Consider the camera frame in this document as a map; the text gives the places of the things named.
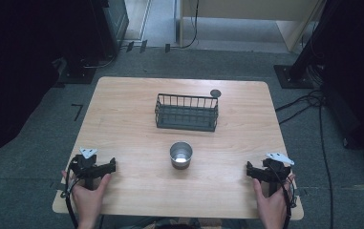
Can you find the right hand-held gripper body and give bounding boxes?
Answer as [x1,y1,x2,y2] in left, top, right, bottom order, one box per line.
[259,152,296,196]

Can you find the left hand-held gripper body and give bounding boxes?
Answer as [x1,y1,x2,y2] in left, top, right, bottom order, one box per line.
[70,146,101,191]

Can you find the metal cup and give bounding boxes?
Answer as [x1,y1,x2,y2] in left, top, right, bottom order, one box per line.
[169,141,194,171]

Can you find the black wire basket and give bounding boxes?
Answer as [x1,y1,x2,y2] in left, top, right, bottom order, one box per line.
[154,93,220,133]

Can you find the person's right hand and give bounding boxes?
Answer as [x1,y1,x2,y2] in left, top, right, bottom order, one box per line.
[252,173,297,223]

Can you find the person's left hand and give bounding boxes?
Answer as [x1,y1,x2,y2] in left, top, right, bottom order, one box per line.
[61,170,113,224]

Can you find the black corner tape mark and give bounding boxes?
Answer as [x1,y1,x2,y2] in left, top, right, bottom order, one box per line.
[71,103,84,122]

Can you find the person's legs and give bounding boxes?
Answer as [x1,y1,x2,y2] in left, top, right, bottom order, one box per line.
[118,217,250,229]

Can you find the dark curtain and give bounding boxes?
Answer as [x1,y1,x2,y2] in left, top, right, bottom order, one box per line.
[0,0,95,173]

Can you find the light wooden desk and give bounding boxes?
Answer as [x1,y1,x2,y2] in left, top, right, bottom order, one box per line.
[179,0,327,52]

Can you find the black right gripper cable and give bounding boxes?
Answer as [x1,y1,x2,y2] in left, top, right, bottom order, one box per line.
[267,164,298,229]

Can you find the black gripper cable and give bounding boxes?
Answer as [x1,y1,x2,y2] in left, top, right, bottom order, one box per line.
[267,164,298,229]
[62,155,80,229]

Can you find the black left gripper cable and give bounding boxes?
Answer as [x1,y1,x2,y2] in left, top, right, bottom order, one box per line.
[62,155,80,229]

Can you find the long black floor cable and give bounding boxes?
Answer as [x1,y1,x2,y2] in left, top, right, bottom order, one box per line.
[318,101,334,229]

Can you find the black floor cables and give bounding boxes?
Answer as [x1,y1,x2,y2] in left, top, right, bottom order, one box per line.
[274,89,326,126]

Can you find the black stand base plate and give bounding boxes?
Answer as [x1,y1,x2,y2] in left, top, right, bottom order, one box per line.
[56,56,97,86]

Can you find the black stand with base plate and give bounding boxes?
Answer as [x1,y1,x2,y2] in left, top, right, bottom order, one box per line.
[272,0,343,90]

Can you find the black hanging cable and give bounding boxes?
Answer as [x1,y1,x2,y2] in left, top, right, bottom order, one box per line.
[181,0,201,50]

